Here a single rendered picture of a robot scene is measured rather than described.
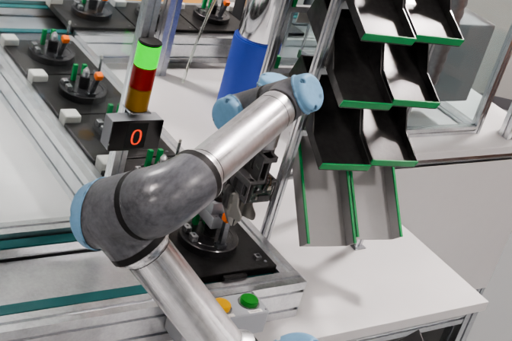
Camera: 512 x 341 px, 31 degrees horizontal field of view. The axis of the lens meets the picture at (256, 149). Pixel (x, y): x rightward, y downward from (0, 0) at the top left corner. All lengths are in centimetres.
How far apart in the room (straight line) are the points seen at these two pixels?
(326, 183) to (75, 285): 66
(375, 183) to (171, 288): 91
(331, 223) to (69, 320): 72
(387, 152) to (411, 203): 109
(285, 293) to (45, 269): 53
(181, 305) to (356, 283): 86
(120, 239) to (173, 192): 13
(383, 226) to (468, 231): 135
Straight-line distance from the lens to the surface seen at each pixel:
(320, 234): 224
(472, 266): 386
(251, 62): 294
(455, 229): 362
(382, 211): 237
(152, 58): 194
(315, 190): 225
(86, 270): 207
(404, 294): 242
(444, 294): 249
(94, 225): 153
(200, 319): 163
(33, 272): 204
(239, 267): 210
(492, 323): 415
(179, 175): 146
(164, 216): 145
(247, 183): 194
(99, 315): 188
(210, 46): 339
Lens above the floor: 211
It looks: 26 degrees down
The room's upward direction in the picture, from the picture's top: 16 degrees clockwise
